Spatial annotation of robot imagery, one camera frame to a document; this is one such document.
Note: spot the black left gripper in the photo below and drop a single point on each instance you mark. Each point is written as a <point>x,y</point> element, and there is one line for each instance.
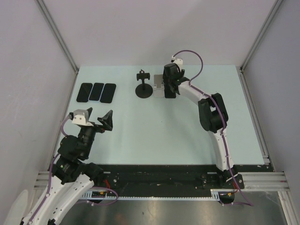
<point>107,120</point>

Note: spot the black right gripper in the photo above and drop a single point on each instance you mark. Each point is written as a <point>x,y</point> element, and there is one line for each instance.
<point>182,76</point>

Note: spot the white phone stand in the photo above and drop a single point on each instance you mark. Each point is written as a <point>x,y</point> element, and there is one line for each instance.
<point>158,87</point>

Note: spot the black phone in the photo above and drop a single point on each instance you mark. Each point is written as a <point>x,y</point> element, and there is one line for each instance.
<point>108,93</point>

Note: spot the black smartphone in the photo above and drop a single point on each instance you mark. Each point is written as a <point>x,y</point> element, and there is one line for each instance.
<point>84,92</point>

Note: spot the black round-base phone stand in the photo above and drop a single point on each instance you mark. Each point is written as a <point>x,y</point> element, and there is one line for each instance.
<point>143,90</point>

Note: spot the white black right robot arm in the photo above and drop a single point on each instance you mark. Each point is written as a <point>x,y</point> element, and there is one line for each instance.
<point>170,123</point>

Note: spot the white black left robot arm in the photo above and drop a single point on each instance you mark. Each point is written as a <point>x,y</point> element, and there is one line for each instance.
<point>69,177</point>

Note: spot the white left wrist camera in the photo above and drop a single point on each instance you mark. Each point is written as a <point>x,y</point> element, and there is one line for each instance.
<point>81,117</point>

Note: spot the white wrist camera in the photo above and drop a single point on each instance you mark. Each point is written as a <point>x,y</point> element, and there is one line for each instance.
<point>81,117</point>
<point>178,62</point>

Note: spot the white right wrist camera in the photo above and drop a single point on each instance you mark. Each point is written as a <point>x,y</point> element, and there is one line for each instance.
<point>178,62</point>

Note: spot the white slotted cable duct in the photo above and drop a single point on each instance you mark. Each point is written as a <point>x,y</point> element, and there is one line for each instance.
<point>87,196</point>

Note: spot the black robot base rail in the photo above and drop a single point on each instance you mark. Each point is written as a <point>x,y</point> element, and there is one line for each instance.
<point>168,180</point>

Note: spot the aluminium corner frame post left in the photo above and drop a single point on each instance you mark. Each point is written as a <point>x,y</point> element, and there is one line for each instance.
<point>57,34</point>

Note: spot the aluminium corner frame post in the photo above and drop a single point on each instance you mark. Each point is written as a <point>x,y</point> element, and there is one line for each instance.
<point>57,34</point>
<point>262,32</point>

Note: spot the aluminium corner frame post right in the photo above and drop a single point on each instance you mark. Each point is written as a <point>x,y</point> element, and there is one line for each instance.
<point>262,32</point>

